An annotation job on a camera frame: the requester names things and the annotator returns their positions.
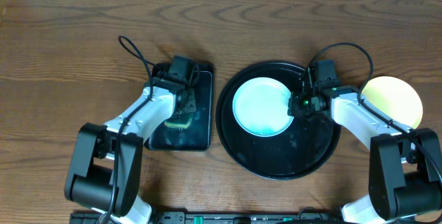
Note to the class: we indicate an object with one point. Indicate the yellow plate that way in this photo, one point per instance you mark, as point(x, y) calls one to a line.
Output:
point(396, 98)

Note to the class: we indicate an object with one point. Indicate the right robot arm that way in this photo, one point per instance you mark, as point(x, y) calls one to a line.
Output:
point(404, 163)

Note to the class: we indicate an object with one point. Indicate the green yellow sponge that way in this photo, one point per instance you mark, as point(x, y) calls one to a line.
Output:
point(182, 121)

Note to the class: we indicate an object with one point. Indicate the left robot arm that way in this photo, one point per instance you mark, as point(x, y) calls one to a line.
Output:
point(105, 168)

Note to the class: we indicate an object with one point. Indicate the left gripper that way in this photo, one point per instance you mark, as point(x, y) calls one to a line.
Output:
point(186, 103)

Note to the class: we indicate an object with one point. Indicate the black rectangular tray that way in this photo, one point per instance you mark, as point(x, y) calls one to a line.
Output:
point(198, 136)

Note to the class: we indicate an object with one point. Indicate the white plate with M stain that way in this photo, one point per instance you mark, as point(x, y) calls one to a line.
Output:
point(260, 107)

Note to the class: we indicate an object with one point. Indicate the black round tray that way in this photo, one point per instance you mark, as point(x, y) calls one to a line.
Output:
point(296, 152)

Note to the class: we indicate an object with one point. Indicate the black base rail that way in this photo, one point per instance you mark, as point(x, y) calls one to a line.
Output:
point(199, 218)

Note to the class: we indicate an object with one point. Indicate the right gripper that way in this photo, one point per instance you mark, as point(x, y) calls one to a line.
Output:
point(294, 109)

